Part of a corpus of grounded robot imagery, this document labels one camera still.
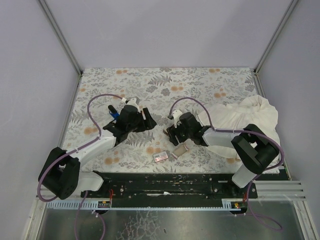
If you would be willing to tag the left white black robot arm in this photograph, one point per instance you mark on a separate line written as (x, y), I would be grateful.
(61, 173)

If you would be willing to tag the white crumpled cloth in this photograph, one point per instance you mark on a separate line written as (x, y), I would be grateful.
(252, 110)

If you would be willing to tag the floral patterned table mat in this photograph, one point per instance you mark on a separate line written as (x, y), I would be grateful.
(191, 89)

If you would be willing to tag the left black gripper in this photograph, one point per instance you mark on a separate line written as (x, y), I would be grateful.
(141, 119)

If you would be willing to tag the left aluminium frame post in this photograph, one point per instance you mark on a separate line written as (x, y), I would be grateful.
(59, 35)

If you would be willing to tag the blue stapler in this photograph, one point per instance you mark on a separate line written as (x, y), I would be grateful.
(113, 112)

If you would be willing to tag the red white staple box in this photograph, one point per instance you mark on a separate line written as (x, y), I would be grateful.
(161, 156)

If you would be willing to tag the white slotted cable duct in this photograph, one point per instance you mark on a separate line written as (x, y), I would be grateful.
(147, 204)

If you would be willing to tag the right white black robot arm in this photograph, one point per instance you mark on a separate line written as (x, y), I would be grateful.
(254, 148)

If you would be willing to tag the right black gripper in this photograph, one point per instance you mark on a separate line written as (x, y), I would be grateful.
(175, 133)

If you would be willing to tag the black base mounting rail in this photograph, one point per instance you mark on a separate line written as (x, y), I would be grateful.
(170, 186)

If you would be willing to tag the right aluminium frame post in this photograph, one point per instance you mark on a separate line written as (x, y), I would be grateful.
(280, 27)

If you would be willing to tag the aluminium frame post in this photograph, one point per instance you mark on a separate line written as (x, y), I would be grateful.
(280, 27)
(59, 35)

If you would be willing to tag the right aluminium extrusion rail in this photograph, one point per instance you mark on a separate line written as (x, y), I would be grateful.
(280, 190)

